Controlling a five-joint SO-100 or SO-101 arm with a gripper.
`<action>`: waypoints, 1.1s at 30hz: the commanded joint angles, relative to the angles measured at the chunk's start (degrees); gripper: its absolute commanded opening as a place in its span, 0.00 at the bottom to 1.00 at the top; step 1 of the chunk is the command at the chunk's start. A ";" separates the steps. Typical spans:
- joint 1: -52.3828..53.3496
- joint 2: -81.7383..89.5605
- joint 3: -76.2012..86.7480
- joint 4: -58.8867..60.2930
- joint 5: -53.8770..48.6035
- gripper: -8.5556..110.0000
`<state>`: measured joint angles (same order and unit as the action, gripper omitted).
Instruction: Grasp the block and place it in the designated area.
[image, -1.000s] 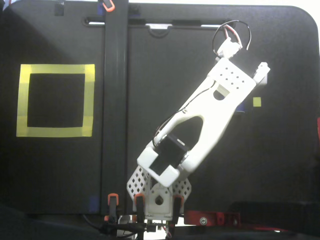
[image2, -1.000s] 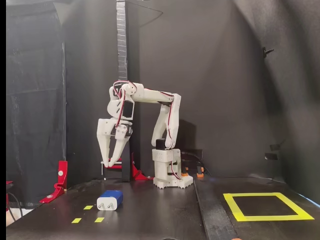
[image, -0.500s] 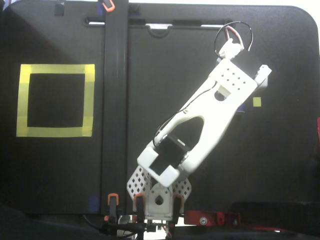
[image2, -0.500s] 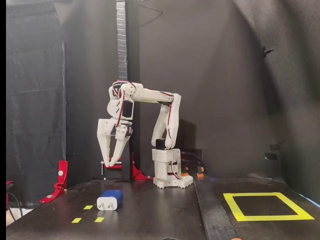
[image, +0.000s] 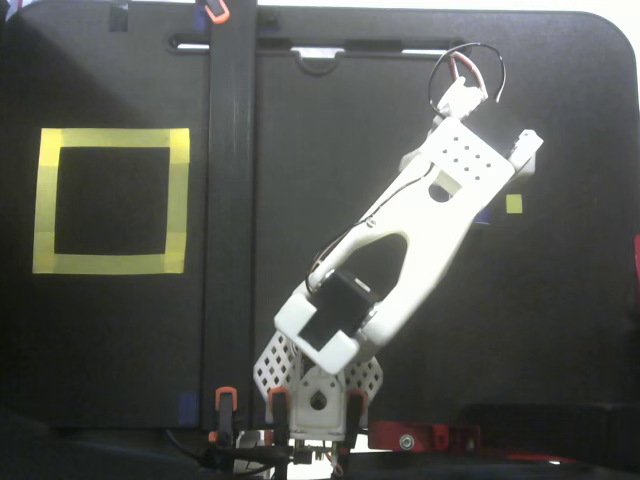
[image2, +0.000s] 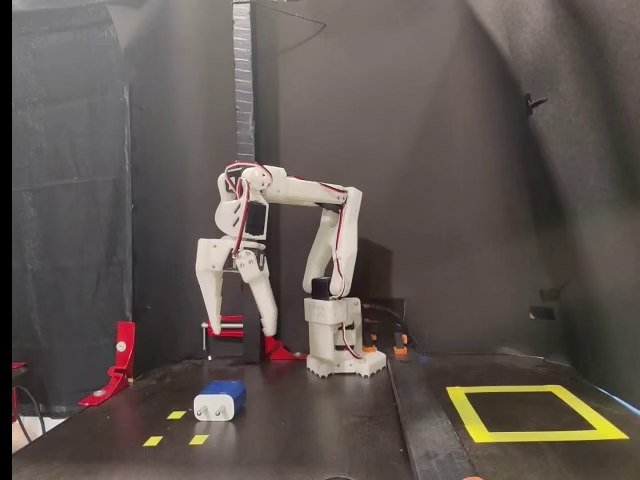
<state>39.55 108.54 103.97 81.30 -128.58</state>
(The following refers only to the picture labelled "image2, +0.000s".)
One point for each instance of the white fixed gripper finger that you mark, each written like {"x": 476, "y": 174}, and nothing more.
{"x": 212, "y": 300}

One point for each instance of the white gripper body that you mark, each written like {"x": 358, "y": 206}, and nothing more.
{"x": 216, "y": 254}

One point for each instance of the white moving gripper finger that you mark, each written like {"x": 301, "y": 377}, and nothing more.
{"x": 260, "y": 290}

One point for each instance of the blue white charger plug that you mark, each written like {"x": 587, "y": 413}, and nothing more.
{"x": 220, "y": 395}

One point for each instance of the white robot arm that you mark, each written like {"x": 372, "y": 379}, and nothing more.
{"x": 300, "y": 192}

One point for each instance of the red bar clamp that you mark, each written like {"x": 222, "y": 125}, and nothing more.
{"x": 232, "y": 320}

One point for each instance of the small yellow tape marker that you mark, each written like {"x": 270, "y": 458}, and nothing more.
{"x": 176, "y": 414}
{"x": 153, "y": 441}
{"x": 198, "y": 439}

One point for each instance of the black mesh fabric curtain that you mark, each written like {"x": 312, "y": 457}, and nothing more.
{"x": 70, "y": 200}

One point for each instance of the red clamp piece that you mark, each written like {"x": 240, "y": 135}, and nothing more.
{"x": 18, "y": 365}

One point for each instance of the black tape piece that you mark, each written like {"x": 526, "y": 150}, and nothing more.
{"x": 542, "y": 313}
{"x": 550, "y": 294}

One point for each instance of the yellow tape square outline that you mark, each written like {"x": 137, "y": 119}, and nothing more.
{"x": 550, "y": 436}

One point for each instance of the black clip on backdrop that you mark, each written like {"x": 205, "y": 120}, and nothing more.
{"x": 532, "y": 104}

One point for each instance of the grey vertical frame pole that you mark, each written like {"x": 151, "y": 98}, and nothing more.
{"x": 128, "y": 200}

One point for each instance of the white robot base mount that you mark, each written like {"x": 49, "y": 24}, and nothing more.
{"x": 370, "y": 365}

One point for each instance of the black vertical post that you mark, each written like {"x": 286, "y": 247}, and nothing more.
{"x": 245, "y": 100}

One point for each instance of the black flat rail strip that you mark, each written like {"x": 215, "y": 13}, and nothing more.
{"x": 430, "y": 425}

